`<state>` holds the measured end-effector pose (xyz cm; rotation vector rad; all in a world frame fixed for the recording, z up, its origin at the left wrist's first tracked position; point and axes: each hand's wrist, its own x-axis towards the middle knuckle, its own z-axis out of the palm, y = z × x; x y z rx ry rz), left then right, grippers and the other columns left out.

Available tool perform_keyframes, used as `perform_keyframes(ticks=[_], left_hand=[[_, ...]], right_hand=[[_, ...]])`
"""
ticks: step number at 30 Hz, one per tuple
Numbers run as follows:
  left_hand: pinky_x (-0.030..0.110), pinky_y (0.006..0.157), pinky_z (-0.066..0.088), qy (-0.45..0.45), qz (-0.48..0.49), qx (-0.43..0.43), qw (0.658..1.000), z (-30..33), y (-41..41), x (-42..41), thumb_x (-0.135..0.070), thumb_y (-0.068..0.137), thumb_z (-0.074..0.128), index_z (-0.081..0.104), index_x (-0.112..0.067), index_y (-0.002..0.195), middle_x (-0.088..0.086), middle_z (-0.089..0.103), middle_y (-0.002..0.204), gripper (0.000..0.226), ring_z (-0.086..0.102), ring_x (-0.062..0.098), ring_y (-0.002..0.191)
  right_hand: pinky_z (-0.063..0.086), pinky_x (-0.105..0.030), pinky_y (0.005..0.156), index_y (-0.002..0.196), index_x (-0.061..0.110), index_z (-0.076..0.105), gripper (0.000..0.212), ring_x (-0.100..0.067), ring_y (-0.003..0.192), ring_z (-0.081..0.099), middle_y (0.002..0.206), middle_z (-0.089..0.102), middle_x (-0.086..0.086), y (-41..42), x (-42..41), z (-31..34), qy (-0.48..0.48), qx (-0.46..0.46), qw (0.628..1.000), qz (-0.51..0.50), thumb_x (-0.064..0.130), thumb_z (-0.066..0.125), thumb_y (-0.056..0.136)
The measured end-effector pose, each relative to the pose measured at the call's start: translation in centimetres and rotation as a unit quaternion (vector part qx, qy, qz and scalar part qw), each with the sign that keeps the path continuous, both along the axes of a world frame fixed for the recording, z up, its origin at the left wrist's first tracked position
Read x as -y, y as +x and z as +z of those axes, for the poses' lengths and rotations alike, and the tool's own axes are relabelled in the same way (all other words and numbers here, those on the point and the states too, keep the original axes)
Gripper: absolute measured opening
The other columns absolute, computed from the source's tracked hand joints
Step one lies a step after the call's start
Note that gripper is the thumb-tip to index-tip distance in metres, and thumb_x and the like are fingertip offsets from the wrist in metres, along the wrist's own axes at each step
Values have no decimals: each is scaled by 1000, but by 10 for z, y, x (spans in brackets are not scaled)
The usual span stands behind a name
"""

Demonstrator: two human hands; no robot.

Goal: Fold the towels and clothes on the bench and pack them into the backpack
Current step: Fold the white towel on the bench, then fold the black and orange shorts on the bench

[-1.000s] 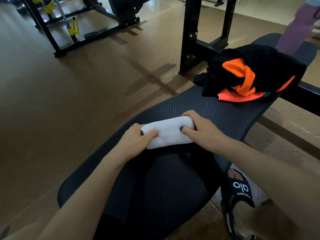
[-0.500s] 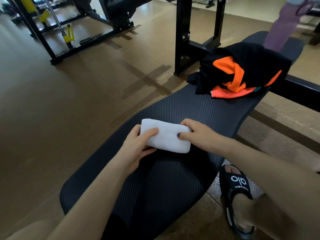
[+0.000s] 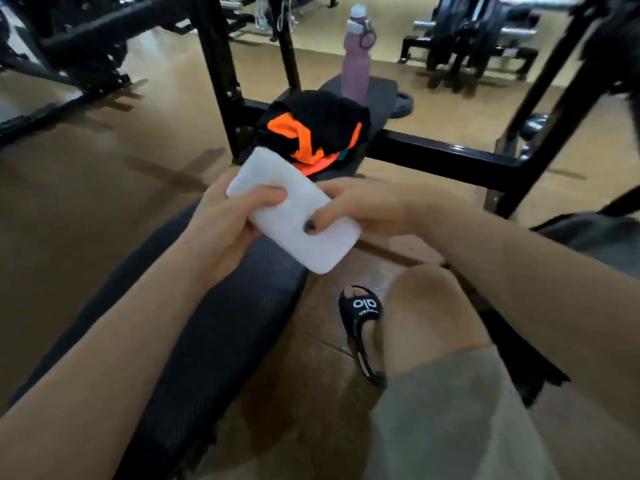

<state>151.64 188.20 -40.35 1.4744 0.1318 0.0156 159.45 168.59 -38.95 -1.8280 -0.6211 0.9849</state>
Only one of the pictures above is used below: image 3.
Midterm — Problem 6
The black weight plate grey print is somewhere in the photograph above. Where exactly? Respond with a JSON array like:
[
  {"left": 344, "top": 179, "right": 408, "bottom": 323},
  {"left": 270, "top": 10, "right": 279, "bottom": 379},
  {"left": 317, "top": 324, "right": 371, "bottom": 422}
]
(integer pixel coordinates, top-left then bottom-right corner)
[{"left": 519, "top": 112, "right": 549, "bottom": 142}]

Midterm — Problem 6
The black steel bench frame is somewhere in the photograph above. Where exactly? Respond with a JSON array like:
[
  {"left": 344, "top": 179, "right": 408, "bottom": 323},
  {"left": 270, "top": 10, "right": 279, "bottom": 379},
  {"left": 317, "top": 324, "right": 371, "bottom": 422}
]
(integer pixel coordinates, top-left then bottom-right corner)
[{"left": 187, "top": 0, "right": 640, "bottom": 221}]

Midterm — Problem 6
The small black weight plate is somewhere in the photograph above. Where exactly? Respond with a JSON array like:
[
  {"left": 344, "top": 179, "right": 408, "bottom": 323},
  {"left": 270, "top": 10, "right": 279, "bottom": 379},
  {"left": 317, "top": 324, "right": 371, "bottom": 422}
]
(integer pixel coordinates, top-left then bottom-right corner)
[{"left": 389, "top": 92, "right": 415, "bottom": 119}]

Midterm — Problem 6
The pink water bottle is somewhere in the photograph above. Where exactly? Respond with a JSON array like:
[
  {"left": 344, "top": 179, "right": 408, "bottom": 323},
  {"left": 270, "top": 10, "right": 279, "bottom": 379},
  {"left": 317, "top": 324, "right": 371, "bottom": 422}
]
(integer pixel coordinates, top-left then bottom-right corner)
[{"left": 341, "top": 4, "right": 377, "bottom": 105}]

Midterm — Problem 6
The person's right forearm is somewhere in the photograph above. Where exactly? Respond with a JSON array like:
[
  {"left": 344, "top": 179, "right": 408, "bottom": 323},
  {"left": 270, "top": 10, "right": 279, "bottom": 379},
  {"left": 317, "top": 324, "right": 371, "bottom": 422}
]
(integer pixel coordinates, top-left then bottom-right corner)
[{"left": 425, "top": 194, "right": 640, "bottom": 435}]

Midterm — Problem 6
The person's left forearm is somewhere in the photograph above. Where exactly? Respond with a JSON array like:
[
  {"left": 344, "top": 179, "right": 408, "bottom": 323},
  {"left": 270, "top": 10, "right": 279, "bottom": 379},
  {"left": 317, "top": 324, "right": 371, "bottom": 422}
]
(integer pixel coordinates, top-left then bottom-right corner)
[{"left": 0, "top": 237, "right": 216, "bottom": 480}]

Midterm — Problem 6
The black ribbed bench pad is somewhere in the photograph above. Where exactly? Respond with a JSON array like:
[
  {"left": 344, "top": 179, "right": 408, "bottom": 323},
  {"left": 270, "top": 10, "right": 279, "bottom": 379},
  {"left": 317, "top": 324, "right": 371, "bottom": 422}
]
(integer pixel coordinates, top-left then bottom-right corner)
[{"left": 9, "top": 74, "right": 401, "bottom": 480}]

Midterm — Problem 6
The black right slipper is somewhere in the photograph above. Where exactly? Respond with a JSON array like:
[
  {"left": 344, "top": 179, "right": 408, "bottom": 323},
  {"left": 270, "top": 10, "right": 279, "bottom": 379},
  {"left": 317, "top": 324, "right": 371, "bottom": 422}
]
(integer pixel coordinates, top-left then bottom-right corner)
[{"left": 338, "top": 284, "right": 389, "bottom": 389}]

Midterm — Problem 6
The person's right hand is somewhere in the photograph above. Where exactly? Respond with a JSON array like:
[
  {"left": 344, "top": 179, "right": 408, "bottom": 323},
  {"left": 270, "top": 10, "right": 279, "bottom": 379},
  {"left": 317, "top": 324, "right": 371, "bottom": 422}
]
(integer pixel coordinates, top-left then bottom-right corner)
[{"left": 303, "top": 177, "right": 453, "bottom": 241}]

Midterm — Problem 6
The rack of black weight plates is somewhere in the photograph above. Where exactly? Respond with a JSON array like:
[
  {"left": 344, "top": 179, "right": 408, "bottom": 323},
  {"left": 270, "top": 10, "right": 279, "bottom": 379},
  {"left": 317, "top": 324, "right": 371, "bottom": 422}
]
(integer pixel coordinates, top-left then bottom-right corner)
[{"left": 399, "top": 0, "right": 591, "bottom": 98}]

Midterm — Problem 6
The black power rack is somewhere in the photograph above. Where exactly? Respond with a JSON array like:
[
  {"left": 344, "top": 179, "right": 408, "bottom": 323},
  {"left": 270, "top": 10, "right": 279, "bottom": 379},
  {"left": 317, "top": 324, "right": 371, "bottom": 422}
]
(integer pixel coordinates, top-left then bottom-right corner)
[{"left": 0, "top": 0, "right": 206, "bottom": 148}]

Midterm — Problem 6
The white towel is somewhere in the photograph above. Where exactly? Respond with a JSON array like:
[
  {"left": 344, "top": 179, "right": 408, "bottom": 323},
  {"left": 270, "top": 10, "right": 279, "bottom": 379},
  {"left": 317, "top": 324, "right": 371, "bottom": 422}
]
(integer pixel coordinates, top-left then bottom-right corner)
[{"left": 225, "top": 146, "right": 362, "bottom": 275}]

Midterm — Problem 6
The person's left hand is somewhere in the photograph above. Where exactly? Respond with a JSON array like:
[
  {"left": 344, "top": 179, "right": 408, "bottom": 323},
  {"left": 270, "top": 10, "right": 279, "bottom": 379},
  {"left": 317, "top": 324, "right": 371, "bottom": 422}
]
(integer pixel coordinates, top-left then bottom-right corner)
[{"left": 181, "top": 167, "right": 289, "bottom": 291}]

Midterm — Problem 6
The black orange jacket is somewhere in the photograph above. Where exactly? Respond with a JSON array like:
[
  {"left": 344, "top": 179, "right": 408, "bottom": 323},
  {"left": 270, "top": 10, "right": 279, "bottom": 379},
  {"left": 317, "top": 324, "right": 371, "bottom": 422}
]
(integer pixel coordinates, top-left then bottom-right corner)
[{"left": 253, "top": 89, "right": 372, "bottom": 177}]

